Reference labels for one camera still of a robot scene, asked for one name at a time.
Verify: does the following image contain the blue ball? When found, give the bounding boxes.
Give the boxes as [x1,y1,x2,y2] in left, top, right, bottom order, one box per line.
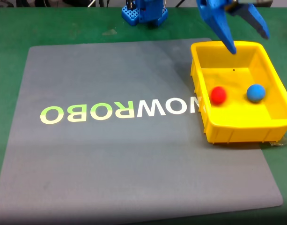
[246,84,266,103]

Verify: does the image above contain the grey mat with lettering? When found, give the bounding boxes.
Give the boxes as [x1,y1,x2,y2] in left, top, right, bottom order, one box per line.
[0,37,284,222]

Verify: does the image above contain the clear tape piece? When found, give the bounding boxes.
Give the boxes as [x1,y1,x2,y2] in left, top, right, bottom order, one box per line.
[269,137,287,148]

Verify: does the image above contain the red ball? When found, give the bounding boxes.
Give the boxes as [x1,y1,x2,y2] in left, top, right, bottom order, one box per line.
[210,86,227,104]

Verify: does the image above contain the yellow plastic bin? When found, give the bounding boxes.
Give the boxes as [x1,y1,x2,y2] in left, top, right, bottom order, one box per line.
[190,41,287,144]

